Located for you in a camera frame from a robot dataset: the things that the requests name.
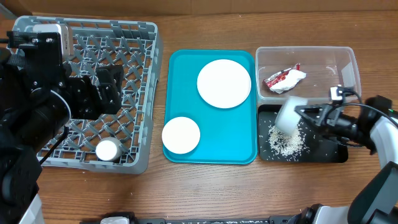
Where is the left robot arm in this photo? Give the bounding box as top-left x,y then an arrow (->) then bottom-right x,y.
1,31 -> 124,223

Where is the clear plastic bin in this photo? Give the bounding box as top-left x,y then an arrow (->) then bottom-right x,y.
255,46 -> 361,106

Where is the teal plastic tray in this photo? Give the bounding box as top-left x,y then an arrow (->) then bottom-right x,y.
163,49 -> 257,165

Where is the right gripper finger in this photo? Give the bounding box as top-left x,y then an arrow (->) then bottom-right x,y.
296,110 -> 326,135
294,105 -> 324,115

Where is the large white plate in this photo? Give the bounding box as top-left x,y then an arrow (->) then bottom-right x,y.
197,59 -> 251,109

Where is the white paper cup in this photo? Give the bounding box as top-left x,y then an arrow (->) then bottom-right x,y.
95,137 -> 122,161

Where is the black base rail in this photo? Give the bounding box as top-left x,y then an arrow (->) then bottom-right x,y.
80,212 -> 305,224

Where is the white rice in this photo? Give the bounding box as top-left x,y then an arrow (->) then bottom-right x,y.
259,121 -> 320,162

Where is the red snack wrapper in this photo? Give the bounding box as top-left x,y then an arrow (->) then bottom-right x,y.
262,63 -> 300,88

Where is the black tray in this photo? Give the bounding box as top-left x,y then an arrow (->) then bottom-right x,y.
257,105 -> 348,163

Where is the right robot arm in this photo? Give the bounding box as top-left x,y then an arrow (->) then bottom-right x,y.
289,95 -> 397,223

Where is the grey dishwasher rack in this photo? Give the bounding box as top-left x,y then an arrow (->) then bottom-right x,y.
12,16 -> 163,174

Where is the grey bowl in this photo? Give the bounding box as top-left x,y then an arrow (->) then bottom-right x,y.
275,96 -> 308,136

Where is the white tissue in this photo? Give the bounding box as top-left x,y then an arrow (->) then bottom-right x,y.
269,69 -> 307,94

